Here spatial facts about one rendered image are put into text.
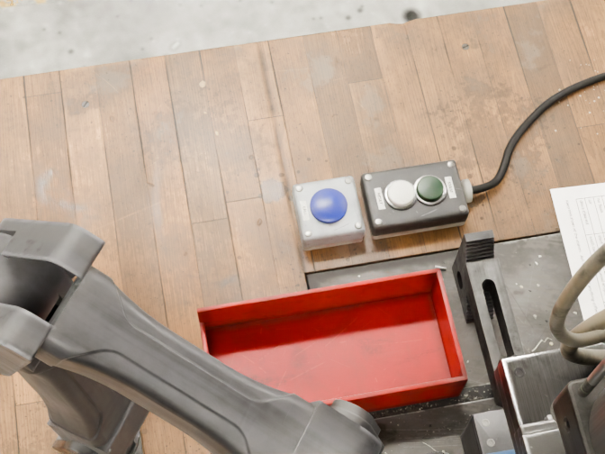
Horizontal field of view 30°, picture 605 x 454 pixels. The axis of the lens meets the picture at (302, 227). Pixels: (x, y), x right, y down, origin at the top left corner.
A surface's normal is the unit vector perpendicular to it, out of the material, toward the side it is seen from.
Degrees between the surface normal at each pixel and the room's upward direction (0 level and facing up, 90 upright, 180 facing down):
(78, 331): 23
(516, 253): 0
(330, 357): 0
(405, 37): 0
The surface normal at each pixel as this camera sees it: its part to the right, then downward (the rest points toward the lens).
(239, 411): 0.37, -0.22
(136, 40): 0.02, -0.41
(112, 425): 0.89, 0.35
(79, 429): -0.41, 0.70
